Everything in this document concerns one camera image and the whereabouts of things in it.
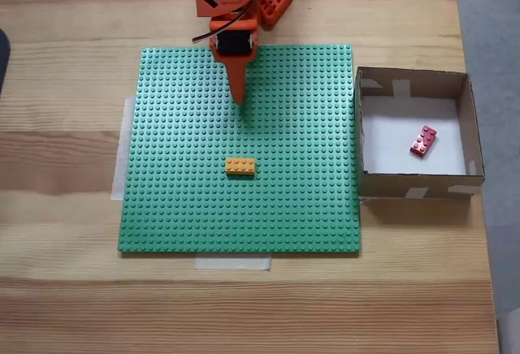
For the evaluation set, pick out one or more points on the red lego block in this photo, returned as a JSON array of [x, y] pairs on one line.
[[424, 142]]

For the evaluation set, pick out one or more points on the yellow lego block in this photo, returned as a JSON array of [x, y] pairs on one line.
[[241, 166]]

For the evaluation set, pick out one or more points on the green lego baseplate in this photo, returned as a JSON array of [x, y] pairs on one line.
[[300, 147]]

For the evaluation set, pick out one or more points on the open cardboard box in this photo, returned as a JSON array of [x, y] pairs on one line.
[[382, 186]]

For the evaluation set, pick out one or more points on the translucent masking tape strip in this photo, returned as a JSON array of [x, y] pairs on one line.
[[231, 263], [120, 155]]

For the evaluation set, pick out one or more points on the white paper sheet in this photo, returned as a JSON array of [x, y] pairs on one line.
[[386, 147]]

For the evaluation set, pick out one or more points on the black rounded device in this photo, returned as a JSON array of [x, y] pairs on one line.
[[4, 61]]

